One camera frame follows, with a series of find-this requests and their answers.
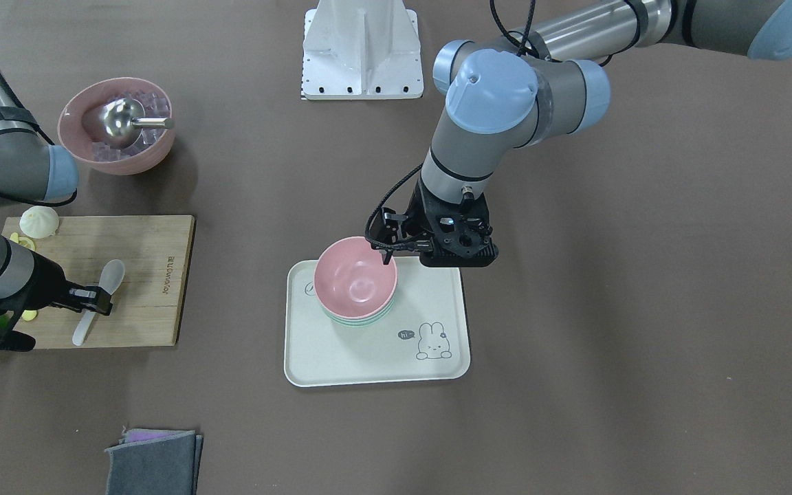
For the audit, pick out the grey folded cloth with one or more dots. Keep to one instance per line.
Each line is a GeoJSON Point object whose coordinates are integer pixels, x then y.
{"type": "Point", "coordinates": [152, 461]}

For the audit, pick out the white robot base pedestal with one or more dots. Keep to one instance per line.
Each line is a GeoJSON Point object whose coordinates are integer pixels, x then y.
{"type": "Point", "coordinates": [361, 50]}

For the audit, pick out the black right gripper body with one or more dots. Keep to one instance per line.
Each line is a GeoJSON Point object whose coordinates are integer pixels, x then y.
{"type": "Point", "coordinates": [47, 287]}

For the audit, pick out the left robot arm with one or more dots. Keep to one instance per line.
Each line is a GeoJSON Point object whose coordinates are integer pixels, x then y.
{"type": "Point", "coordinates": [537, 82]}

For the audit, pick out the large pink bowl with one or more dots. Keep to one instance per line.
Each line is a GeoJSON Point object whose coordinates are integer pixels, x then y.
{"type": "Point", "coordinates": [76, 140]}

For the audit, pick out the metal ice scoop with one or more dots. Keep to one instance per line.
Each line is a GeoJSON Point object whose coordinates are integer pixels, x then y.
{"type": "Point", "coordinates": [123, 121]}

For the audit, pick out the stacked green bowls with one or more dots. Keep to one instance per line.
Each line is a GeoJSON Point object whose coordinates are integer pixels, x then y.
{"type": "Point", "coordinates": [357, 322]}

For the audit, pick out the clear ice cubes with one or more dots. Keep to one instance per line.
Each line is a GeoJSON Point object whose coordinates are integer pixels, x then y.
{"type": "Point", "coordinates": [155, 105]}

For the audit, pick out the cream serving tray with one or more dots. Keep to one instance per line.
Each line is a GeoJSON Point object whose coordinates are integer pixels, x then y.
{"type": "Point", "coordinates": [424, 336]}

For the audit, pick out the wooden cutting board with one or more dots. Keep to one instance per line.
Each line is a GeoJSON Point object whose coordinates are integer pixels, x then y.
{"type": "Point", "coordinates": [155, 250]}

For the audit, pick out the small pink bowl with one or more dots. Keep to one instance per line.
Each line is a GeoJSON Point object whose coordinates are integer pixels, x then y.
{"type": "Point", "coordinates": [351, 280]}

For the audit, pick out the white ceramic spoon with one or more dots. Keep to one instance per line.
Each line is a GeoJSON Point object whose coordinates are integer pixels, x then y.
{"type": "Point", "coordinates": [111, 278]}

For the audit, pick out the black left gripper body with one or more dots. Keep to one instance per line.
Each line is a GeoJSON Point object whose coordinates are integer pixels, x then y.
{"type": "Point", "coordinates": [414, 221]}

